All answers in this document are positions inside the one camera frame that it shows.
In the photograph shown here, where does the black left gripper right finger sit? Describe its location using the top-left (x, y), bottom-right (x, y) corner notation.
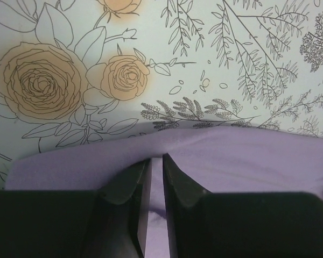
top-left (163, 154), bottom-right (323, 257)

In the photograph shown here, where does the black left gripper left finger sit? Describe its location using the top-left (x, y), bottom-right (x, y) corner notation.
top-left (0, 160), bottom-right (151, 257)

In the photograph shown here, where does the lilac purple t shirt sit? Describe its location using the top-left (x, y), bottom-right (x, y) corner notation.
top-left (5, 126), bottom-right (323, 257)

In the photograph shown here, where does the floral patterned table cloth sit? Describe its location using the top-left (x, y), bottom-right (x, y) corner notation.
top-left (0, 1), bottom-right (323, 189)

